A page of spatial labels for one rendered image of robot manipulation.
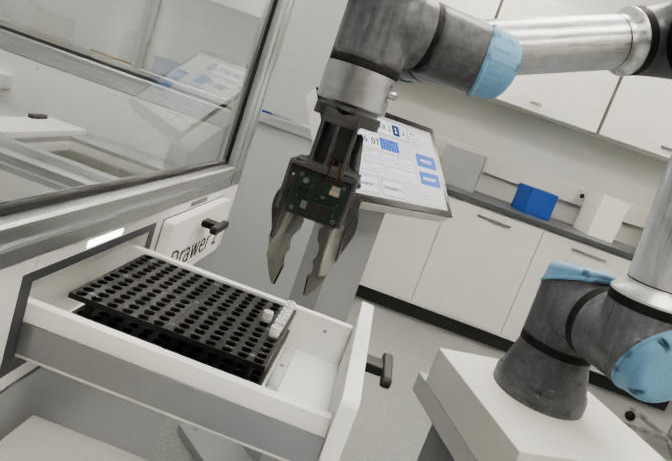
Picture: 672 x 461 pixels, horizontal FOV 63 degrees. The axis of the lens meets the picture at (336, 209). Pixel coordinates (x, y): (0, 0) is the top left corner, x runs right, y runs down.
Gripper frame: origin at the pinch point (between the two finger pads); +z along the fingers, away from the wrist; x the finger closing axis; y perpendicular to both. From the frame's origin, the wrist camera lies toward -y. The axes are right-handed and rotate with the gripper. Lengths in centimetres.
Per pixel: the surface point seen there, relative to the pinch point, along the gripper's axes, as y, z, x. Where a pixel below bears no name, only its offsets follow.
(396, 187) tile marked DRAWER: -95, -3, 10
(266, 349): 4.3, 7.6, 0.2
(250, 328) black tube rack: 1.1, 7.4, -2.7
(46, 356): 12.6, 12.6, -19.7
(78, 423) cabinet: -7.2, 34.1, -22.9
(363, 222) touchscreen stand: -100, 10, 5
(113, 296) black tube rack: 5.9, 7.4, -17.5
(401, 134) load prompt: -109, -17, 7
